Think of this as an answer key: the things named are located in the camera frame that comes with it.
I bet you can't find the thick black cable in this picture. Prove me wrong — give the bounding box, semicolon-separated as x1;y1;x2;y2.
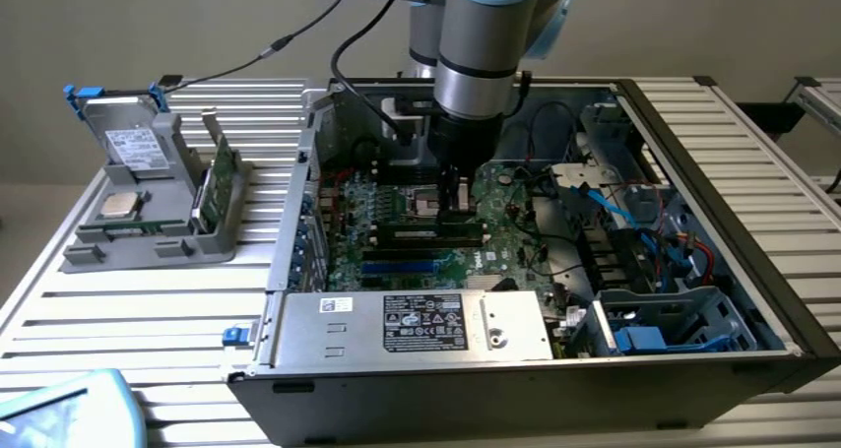
330;0;412;147

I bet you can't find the green RAM stick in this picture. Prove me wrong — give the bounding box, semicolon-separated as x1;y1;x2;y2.
97;221;167;236

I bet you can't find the green graphics card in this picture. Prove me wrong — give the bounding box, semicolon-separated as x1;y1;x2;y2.
189;104;242;236

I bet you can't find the silver CPU chip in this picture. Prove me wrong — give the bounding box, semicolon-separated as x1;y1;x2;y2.
96;191;143;221

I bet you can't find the CPU socket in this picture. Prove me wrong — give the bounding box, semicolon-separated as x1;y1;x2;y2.
398;185;443;219

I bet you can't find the blue SATA wire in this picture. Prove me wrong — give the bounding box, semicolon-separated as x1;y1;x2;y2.
569;183;669;292

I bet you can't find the thin black wire loop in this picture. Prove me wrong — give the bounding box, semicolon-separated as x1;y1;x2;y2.
527;100;581;142

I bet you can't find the blue expansion slot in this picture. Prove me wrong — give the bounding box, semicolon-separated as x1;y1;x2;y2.
360;261;442;275

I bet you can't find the grey disk bay cage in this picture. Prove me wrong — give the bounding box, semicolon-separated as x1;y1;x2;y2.
593;286;759;358

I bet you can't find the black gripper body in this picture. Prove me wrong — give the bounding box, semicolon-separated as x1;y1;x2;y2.
426;112;506;169

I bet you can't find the silver chipset heatsink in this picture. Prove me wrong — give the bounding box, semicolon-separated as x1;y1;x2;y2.
463;275;522;292

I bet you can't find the red wire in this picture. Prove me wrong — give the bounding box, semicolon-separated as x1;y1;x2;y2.
679;229;718;278

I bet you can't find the black RAM slot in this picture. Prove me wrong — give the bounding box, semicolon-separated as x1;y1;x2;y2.
376;235;486;249

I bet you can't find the black open PC case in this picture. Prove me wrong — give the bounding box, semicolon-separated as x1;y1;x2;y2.
224;75;841;448

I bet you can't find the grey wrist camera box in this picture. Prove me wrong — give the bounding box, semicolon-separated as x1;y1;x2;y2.
378;96;436;167

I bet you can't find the black cable with grey connector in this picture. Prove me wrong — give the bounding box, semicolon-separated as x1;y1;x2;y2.
159;0;351;94

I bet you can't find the black expansion slot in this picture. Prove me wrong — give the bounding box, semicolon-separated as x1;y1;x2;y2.
362;249;440;263

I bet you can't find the blue case latch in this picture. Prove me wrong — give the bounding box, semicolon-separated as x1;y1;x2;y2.
220;322;256;347

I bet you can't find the hard disk with blue bracket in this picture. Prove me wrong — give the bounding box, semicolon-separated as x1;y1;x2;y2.
61;83;173;172

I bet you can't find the green motherboard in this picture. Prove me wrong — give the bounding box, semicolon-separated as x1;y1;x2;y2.
314;159;561;292

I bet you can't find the light blue framed device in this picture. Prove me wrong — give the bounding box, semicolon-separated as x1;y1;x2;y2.
0;367;149;448

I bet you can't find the grey parts rack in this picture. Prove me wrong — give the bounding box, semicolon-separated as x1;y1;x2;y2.
57;109;256;275

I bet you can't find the silver power supply unit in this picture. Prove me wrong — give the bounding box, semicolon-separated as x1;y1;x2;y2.
270;289;554;364

